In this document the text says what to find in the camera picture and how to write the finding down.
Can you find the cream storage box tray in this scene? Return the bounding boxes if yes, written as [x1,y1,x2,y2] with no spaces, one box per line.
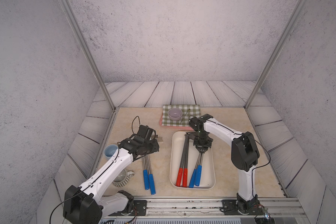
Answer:
[169,131,216,190]

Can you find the aluminium corner post right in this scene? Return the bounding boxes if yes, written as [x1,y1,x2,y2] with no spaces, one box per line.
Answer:
[244,0,308,111]

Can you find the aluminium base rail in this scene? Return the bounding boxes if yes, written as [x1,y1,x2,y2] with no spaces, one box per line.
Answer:
[98,197,310,224]

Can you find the blue round cup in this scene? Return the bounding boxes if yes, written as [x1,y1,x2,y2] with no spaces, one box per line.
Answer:
[104,144,118,160]

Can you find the pink tray under cloth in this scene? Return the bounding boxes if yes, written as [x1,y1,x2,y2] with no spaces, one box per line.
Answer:
[159,114,193,132]

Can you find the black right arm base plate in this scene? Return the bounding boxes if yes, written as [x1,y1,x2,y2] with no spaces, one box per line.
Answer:
[219,200,266,216]

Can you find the grey ribbed ceramic cup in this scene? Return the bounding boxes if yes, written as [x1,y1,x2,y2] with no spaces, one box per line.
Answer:
[112,169,135,188]

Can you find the grey hoe red handle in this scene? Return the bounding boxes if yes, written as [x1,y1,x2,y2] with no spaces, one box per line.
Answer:
[182,133,194,188]
[175,149,185,187]

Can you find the small purple bowl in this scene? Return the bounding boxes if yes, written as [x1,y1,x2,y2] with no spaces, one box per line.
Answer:
[168,108,183,121]

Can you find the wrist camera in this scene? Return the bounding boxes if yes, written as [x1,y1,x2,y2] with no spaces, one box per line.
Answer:
[189,117,204,132]
[137,125,156,141]

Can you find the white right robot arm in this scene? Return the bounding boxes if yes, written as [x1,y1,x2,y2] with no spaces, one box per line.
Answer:
[189,114,260,215]

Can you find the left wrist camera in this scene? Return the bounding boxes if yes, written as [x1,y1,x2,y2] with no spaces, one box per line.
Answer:
[137,125,156,141]

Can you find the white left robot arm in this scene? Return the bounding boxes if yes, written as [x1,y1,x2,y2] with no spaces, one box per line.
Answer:
[63,138,159,224]

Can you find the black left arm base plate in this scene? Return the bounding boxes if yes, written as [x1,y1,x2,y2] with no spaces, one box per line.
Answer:
[109,200,147,217]

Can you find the aluminium corner post left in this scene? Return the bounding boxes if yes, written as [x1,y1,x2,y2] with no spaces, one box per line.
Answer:
[59,0,116,111]

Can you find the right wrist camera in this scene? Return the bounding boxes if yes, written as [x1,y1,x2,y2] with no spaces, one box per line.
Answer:
[189,117,204,132]

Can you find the steel hoe blue handle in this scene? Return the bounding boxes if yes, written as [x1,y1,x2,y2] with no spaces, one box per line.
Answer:
[146,155,156,195]
[195,152,203,186]
[141,135,164,190]
[189,155,201,188]

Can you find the metal tongs on cloth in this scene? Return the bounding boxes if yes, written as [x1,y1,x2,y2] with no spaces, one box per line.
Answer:
[180,108,190,125]

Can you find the green checkered cloth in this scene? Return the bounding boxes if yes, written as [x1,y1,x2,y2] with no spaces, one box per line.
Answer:
[162,105,201,127]

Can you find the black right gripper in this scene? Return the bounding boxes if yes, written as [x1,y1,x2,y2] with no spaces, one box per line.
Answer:
[191,133,211,153]

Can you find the aluminium corner post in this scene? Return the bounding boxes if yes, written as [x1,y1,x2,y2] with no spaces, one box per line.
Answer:
[59,0,116,111]
[244,0,308,111]

